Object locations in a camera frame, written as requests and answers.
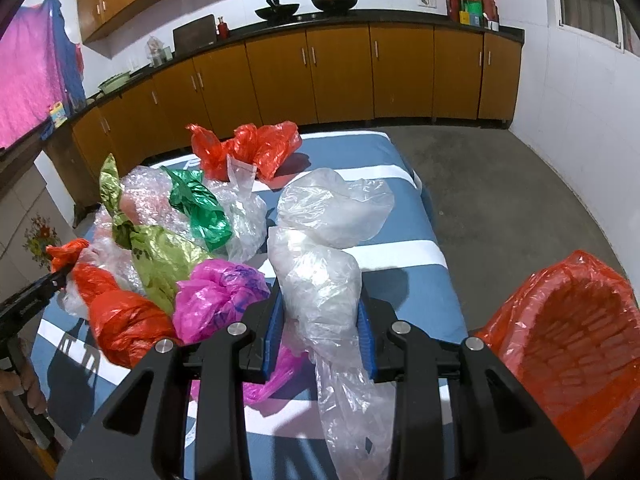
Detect red plastic bag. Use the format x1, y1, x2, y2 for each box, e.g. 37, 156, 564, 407
46, 238, 181, 370
186, 122, 303, 181

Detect red bin liner bag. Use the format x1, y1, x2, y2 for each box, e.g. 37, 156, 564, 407
477, 250, 639, 474

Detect long clear plastic bag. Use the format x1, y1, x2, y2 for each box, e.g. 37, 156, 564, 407
267, 226, 396, 479

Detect small clear plastic bag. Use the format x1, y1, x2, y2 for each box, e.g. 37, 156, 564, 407
205, 155, 267, 263

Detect clear bubble wrap bag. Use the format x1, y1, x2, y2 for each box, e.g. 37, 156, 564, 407
88, 166, 206, 301

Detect lower wooden kitchen cabinets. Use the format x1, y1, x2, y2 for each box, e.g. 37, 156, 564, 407
44, 23, 525, 210

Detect person's left hand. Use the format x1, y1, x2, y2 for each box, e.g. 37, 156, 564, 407
1, 358, 48, 437

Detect magenta plastic bag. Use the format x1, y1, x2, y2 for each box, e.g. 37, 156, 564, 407
172, 259, 306, 405

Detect flower decal white cabinet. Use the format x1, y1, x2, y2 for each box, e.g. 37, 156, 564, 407
0, 166, 75, 300

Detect olive green foil bag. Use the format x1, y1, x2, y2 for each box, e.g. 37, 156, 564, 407
99, 154, 208, 316

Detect blue white striped tablecloth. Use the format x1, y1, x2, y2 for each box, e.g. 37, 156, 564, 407
32, 131, 466, 479

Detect yellow sponge package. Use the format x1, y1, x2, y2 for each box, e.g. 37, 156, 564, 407
49, 102, 67, 128

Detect crumpled clear plastic bag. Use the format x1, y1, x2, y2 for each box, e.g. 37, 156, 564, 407
277, 168, 395, 249

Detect pink blue hanging cloth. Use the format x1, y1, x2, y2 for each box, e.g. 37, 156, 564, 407
1, 0, 86, 148

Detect green basin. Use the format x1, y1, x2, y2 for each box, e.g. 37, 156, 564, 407
99, 72, 130, 94

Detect jars in plastic bag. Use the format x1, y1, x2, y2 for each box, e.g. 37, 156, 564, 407
145, 36, 172, 67

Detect dark cutting board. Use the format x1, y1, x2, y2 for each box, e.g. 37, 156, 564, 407
172, 14, 217, 58

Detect red sauce bottle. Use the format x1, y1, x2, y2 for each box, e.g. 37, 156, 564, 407
217, 16, 230, 40

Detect black wok left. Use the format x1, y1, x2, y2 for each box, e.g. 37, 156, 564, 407
255, 0, 299, 22

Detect black lidded wok right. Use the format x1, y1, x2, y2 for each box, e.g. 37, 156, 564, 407
311, 0, 358, 14

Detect black countertop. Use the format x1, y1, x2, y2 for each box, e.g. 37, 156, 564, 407
68, 9, 525, 124

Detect red bag with groceries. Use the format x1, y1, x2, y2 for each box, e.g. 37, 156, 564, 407
446, 0, 499, 30

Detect window with bars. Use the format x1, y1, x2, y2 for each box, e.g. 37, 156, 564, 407
560, 0, 639, 55

